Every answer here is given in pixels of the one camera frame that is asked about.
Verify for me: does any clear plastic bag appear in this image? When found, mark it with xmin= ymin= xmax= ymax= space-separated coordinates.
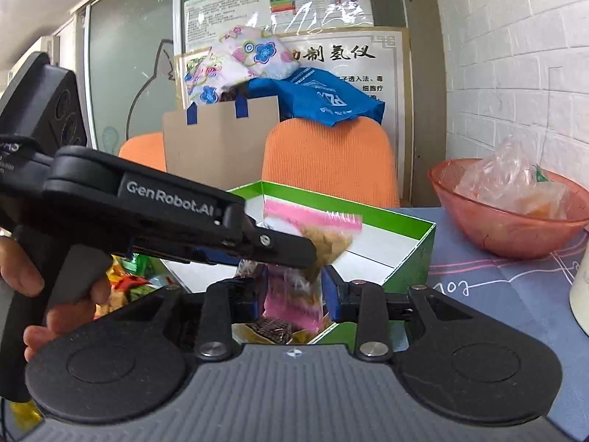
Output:
xmin=455 ymin=139 xmax=569 ymax=220

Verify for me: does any pink melon seed packet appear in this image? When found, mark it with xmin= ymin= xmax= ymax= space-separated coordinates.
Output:
xmin=237 ymin=199 xmax=362 ymax=334

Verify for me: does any orange chair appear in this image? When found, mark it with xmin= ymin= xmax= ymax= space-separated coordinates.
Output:
xmin=118 ymin=132 xmax=167 ymax=173
xmin=262 ymin=117 xmax=400 ymax=208

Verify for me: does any cream thermos jug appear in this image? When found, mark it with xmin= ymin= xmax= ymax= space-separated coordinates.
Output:
xmin=569 ymin=246 xmax=589 ymax=335

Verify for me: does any framed calligraphy poster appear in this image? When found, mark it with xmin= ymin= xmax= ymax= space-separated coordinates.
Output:
xmin=175 ymin=27 xmax=411 ymax=198

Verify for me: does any yellow soft bread packet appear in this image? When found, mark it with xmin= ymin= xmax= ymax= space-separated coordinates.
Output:
xmin=94 ymin=256 xmax=154 ymax=319

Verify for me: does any brown paper bag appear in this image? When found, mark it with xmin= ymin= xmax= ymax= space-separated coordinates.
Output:
xmin=162 ymin=97 xmax=279 ymax=190

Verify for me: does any floral cloth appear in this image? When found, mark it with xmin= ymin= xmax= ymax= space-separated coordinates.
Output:
xmin=178 ymin=25 xmax=300 ymax=105

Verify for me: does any person's left hand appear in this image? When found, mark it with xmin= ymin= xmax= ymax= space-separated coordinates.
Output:
xmin=0 ymin=235 xmax=113 ymax=362

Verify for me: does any pink plastic bowl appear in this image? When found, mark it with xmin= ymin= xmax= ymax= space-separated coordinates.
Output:
xmin=428 ymin=159 xmax=588 ymax=259

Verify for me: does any green cardboard box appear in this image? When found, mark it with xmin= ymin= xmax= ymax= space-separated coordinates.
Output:
xmin=162 ymin=180 xmax=436 ymax=348

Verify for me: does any right orange chair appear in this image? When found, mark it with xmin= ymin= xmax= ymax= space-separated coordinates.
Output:
xmin=262 ymin=117 xmax=400 ymax=208

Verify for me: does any clear red dates packet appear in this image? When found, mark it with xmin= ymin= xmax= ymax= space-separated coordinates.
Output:
xmin=232 ymin=317 xmax=293 ymax=345

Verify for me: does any blue tablecloth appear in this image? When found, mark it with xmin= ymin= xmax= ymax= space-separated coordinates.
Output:
xmin=0 ymin=206 xmax=589 ymax=438

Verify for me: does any blue fabric bag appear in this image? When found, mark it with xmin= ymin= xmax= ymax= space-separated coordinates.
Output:
xmin=247 ymin=67 xmax=385 ymax=127

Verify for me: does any left orange chair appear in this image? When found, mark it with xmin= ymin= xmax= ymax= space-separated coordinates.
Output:
xmin=118 ymin=132 xmax=167 ymax=173

